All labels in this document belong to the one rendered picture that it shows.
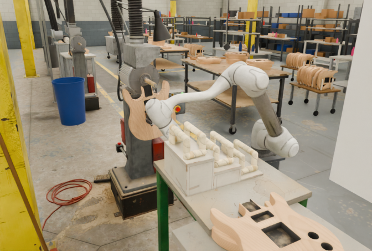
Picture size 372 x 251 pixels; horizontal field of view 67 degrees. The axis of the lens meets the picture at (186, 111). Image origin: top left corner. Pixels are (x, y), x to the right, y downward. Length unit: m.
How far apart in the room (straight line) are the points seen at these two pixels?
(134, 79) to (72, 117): 2.85
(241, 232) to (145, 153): 1.67
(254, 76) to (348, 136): 1.47
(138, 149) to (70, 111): 2.49
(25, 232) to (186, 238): 1.24
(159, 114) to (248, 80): 0.55
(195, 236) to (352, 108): 1.05
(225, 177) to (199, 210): 0.23
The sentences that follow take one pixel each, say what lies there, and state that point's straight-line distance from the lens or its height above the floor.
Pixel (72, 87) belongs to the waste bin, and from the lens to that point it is 4.80.
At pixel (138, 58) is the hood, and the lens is 1.90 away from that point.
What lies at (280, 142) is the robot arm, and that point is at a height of 0.92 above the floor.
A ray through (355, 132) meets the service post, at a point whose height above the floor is 1.65.
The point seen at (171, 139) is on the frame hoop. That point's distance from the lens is 1.43.
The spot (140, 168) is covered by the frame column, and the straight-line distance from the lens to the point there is 2.69.
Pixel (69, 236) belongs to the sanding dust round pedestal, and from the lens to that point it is 2.72.
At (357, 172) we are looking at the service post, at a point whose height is 1.63.
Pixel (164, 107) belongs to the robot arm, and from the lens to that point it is 1.63.
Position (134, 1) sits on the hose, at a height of 1.81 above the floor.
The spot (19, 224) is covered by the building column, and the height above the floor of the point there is 0.49.
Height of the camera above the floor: 1.72
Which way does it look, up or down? 19 degrees down
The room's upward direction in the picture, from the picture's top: 1 degrees clockwise
